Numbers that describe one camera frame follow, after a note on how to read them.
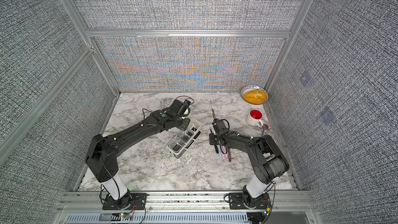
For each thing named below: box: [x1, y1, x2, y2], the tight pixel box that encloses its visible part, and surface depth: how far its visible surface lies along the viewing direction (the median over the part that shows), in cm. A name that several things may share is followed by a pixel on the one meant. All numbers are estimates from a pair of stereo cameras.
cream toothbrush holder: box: [166, 118, 202, 160], surface depth 88 cm
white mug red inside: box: [246, 108, 264, 128], surface depth 100 cm
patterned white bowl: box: [240, 85, 269, 105], surface depth 112 cm
